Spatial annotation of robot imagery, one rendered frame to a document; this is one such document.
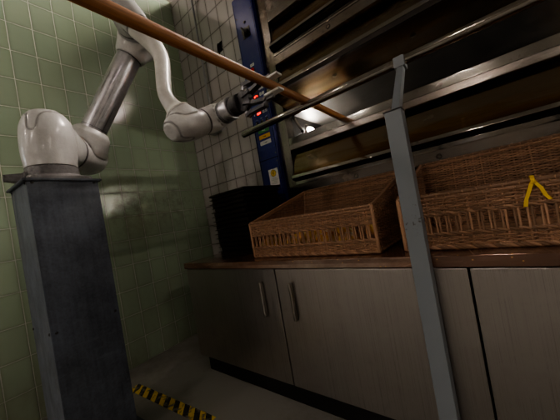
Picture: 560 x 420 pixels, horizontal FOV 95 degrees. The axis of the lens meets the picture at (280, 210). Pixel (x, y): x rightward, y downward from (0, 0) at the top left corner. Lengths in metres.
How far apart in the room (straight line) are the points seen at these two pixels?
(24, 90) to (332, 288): 1.78
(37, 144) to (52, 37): 1.04
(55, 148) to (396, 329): 1.25
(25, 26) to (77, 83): 0.32
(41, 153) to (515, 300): 1.42
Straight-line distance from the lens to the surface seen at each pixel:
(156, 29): 0.72
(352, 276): 0.84
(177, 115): 1.03
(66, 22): 2.24
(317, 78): 1.45
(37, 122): 1.25
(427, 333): 0.78
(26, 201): 1.16
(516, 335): 0.82
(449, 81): 1.34
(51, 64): 2.06
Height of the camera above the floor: 0.75
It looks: 1 degrees up
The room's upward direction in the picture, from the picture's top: 10 degrees counter-clockwise
